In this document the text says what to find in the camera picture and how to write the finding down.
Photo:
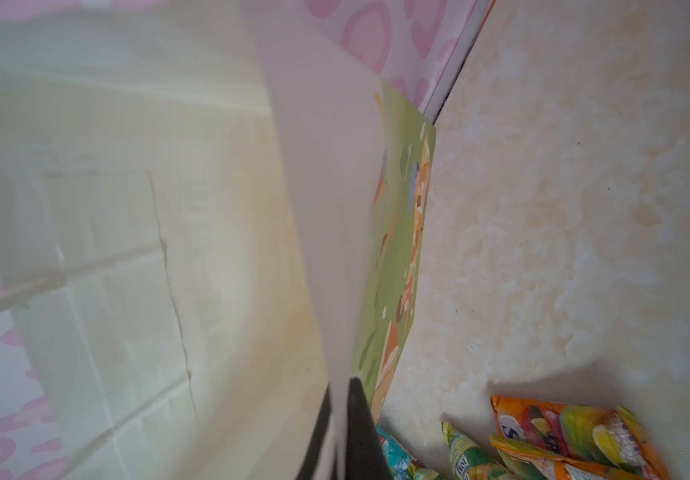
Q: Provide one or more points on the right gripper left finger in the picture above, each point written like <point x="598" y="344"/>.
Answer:
<point x="317" y="451"/>

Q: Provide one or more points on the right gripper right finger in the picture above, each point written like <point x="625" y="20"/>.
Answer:
<point x="364" y="458"/>

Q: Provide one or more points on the teal Fox's candy bag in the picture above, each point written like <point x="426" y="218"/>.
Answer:
<point x="402" y="464"/>

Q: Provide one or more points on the white illustrated paper bag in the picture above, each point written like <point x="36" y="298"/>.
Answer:
<point x="199" y="230"/>

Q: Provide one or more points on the lime Fox's candy bag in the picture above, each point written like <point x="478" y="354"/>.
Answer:
<point x="468" y="460"/>

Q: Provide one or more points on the orange candy bag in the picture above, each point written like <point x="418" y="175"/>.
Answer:
<point x="547" y="440"/>

